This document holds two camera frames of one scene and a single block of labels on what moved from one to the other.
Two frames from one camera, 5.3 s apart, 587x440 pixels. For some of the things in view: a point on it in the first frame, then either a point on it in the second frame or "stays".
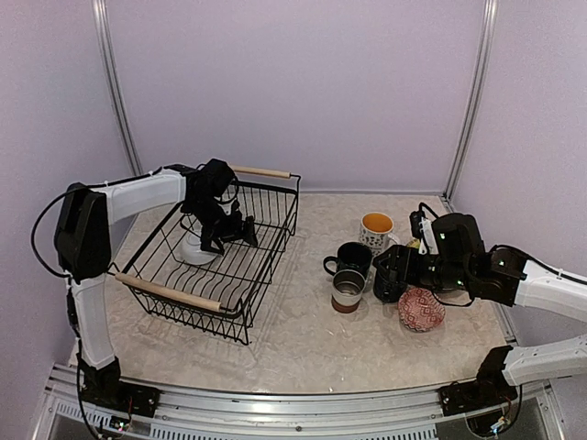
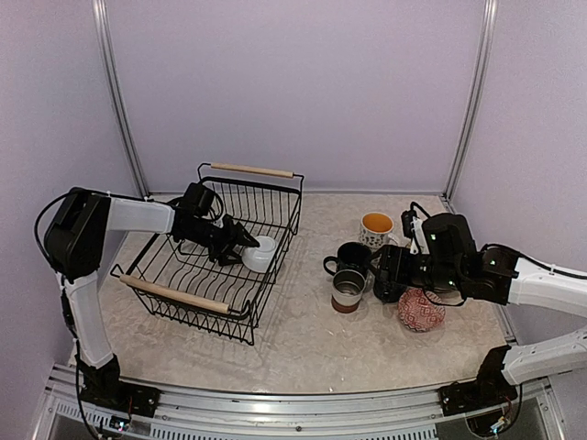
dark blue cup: (386, 288) stays
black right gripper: (406, 269) stays
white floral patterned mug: (376, 228) stays
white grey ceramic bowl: (189, 248) to (257, 258)
